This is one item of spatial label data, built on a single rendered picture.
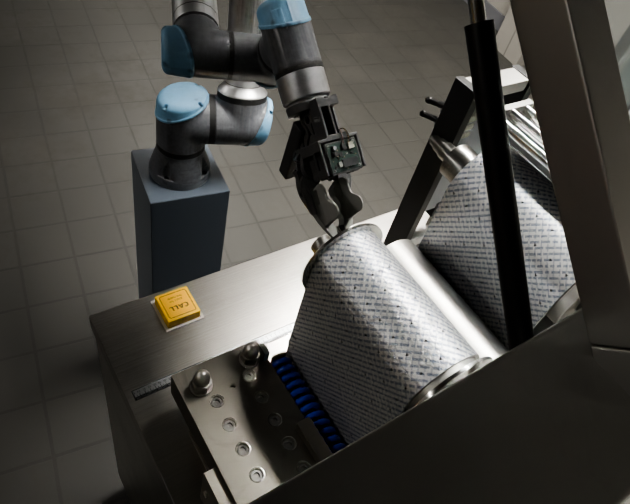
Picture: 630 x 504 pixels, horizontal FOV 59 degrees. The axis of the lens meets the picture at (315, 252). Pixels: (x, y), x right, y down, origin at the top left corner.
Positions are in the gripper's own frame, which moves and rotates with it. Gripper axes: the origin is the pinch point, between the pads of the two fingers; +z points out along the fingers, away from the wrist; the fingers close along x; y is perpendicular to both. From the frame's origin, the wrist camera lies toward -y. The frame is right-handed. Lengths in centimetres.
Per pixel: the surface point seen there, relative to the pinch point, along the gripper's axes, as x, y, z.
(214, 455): -27.5, -7.8, 26.6
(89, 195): -1, -192, -33
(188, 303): -15.8, -37.6, 7.6
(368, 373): -8.1, 10.2, 19.0
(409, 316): -3.4, 16.6, 12.0
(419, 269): 9.9, 4.7, 9.7
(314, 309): -8.1, 0.2, 10.1
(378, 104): 182, -203, -45
